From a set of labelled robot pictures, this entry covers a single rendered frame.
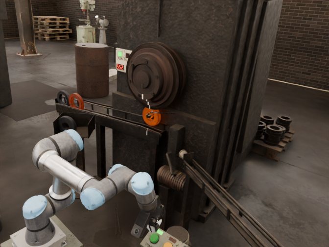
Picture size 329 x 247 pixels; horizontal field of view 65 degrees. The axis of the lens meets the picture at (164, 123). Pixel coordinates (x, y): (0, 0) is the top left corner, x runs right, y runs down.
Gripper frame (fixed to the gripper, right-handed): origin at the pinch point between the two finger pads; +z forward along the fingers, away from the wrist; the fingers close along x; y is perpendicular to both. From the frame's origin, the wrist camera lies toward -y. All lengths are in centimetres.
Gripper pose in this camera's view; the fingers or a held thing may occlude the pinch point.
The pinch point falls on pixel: (152, 232)
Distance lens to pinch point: 123.6
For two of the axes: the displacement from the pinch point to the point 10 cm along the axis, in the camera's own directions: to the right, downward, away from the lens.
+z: 1.2, 7.6, 6.4
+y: 5.6, -5.9, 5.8
